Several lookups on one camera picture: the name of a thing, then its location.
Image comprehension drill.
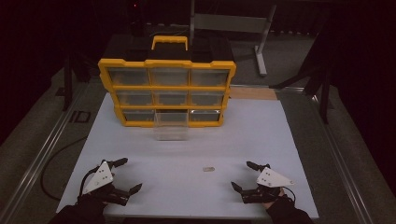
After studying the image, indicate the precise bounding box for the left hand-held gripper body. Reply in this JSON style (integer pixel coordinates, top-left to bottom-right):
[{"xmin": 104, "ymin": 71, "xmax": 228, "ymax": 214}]
[{"xmin": 78, "ymin": 160, "xmax": 131, "ymax": 207}]

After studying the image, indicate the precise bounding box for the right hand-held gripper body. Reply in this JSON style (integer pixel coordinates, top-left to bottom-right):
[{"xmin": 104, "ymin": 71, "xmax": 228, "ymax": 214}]
[{"xmin": 241, "ymin": 166, "xmax": 295, "ymax": 205}]

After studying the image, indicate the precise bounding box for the clear plastic drawer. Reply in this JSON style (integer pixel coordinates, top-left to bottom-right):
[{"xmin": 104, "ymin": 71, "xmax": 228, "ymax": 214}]
[{"xmin": 153, "ymin": 110, "xmax": 190, "ymax": 142}]

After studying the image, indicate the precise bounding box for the person's left hand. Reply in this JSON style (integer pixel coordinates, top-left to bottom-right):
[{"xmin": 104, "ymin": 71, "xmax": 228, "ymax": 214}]
[{"xmin": 77, "ymin": 193, "xmax": 108, "ymax": 210}]

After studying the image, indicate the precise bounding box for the person's right hand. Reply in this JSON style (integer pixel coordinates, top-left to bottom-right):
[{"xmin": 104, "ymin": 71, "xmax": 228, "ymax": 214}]
[{"xmin": 261, "ymin": 189, "xmax": 287, "ymax": 211}]

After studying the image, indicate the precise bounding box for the brown wooden board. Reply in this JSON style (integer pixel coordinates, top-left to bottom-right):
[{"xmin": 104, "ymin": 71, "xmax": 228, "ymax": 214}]
[{"xmin": 229, "ymin": 86, "xmax": 278, "ymax": 101}]

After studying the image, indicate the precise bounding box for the black metal stand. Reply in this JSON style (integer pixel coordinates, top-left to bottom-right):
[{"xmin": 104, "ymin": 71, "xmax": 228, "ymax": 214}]
[
  {"xmin": 61, "ymin": 55, "xmax": 92, "ymax": 112},
  {"xmin": 269, "ymin": 59, "xmax": 332, "ymax": 125}
]

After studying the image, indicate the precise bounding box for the yellow black drawer organizer cabinet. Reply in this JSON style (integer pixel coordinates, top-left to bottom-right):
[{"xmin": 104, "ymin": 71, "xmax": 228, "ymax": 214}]
[{"xmin": 97, "ymin": 35, "xmax": 237, "ymax": 128}]

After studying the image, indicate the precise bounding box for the black device with red light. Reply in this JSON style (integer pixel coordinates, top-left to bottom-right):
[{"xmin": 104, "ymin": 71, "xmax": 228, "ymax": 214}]
[{"xmin": 128, "ymin": 0, "xmax": 148, "ymax": 35}]

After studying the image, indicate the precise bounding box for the grey metal table stand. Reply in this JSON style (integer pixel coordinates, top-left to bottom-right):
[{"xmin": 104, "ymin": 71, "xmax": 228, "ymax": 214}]
[{"xmin": 189, "ymin": 0, "xmax": 277, "ymax": 77}]

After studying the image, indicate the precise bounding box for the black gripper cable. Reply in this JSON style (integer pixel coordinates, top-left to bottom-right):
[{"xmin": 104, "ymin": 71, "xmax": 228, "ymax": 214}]
[
  {"xmin": 280, "ymin": 186, "xmax": 297, "ymax": 203},
  {"xmin": 78, "ymin": 165, "xmax": 102, "ymax": 197}
]

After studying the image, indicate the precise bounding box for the black floor cable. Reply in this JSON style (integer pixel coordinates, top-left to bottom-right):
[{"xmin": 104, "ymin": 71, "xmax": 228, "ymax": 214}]
[{"xmin": 40, "ymin": 135, "xmax": 89, "ymax": 202}]

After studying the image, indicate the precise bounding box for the aluminium rail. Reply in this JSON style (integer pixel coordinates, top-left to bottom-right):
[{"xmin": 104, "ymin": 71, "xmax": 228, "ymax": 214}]
[
  {"xmin": 309, "ymin": 92, "xmax": 376, "ymax": 224},
  {"xmin": 0, "ymin": 83, "xmax": 92, "ymax": 224}
]

